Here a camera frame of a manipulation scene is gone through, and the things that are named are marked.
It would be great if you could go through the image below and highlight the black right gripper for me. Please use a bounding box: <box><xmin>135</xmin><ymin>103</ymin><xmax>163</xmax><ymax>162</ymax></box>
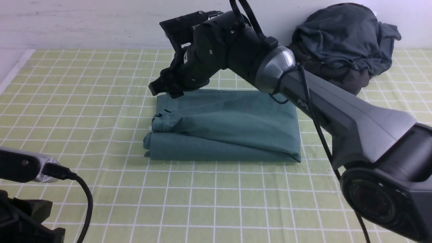
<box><xmin>148</xmin><ymin>43</ymin><xmax>211</xmax><ymax>99</ymax></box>

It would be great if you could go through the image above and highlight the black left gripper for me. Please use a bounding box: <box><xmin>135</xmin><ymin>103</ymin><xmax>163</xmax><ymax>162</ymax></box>
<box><xmin>0</xmin><ymin>190</ymin><xmax>66</xmax><ymax>243</ymax></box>

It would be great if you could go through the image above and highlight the green long sleeve shirt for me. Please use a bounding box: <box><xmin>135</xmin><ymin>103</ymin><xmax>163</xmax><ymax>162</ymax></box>
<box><xmin>143</xmin><ymin>89</ymin><xmax>301</xmax><ymax>163</ymax></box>

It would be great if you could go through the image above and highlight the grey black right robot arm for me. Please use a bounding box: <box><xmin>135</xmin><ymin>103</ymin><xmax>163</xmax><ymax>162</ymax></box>
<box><xmin>149</xmin><ymin>10</ymin><xmax>432</xmax><ymax>243</ymax></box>

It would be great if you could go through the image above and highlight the green checkered tablecloth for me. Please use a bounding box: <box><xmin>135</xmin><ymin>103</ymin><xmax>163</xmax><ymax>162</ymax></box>
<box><xmin>0</xmin><ymin>49</ymin><xmax>432</xmax><ymax>243</ymax></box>

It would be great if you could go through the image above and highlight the dark brown crumpled garment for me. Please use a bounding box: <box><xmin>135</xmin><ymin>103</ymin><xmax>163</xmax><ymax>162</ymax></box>
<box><xmin>288</xmin><ymin>43</ymin><xmax>372</xmax><ymax>95</ymax></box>

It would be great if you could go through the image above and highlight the dark teal crumpled garment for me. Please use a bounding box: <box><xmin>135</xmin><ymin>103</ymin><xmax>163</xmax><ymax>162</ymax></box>
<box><xmin>292</xmin><ymin>3</ymin><xmax>402</xmax><ymax>76</ymax></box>

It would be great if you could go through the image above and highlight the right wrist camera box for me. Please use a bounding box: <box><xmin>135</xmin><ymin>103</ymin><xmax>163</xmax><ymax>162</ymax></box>
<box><xmin>159</xmin><ymin>10</ymin><xmax>224</xmax><ymax>52</ymax></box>

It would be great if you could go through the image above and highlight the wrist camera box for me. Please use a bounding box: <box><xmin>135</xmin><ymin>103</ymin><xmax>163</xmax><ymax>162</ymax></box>
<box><xmin>159</xmin><ymin>10</ymin><xmax>224</xmax><ymax>52</ymax></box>
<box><xmin>0</xmin><ymin>146</ymin><xmax>60</xmax><ymax>183</ymax></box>

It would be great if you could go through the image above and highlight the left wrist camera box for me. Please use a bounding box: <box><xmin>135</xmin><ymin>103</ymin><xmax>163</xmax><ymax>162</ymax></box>
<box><xmin>0</xmin><ymin>146</ymin><xmax>60</xmax><ymax>183</ymax></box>

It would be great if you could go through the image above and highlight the black left camera cable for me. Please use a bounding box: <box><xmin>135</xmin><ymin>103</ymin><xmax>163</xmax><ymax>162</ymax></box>
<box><xmin>44</xmin><ymin>163</ymin><xmax>93</xmax><ymax>243</ymax></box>

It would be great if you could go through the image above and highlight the black camera cable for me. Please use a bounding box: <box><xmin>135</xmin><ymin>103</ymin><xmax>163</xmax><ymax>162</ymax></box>
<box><xmin>229</xmin><ymin>0</ymin><xmax>372</xmax><ymax>243</ymax></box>
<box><xmin>44</xmin><ymin>163</ymin><xmax>93</xmax><ymax>243</ymax></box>

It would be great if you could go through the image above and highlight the black right camera cable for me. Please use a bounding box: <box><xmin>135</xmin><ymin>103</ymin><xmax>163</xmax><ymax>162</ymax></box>
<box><xmin>229</xmin><ymin>0</ymin><xmax>372</xmax><ymax>243</ymax></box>

